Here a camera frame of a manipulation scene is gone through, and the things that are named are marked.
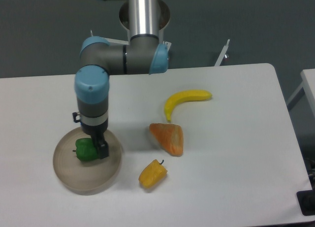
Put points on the yellow toy banana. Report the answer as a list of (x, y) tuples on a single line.
[(183, 97)]

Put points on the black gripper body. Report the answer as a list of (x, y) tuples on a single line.
[(93, 126)]

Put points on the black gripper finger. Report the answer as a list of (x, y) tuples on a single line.
[(102, 148)]

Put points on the yellow toy pepper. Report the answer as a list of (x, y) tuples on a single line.
[(152, 174)]

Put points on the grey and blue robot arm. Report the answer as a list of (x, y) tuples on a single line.
[(91, 85)]

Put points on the orange toy bread wedge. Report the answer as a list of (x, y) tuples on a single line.
[(169, 136)]

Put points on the beige round plate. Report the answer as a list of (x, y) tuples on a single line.
[(86, 178)]

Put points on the white side table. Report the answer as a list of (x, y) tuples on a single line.
[(305, 88)]

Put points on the green toy pepper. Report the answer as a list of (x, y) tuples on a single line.
[(85, 150)]

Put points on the black device at table edge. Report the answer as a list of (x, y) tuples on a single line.
[(306, 201)]

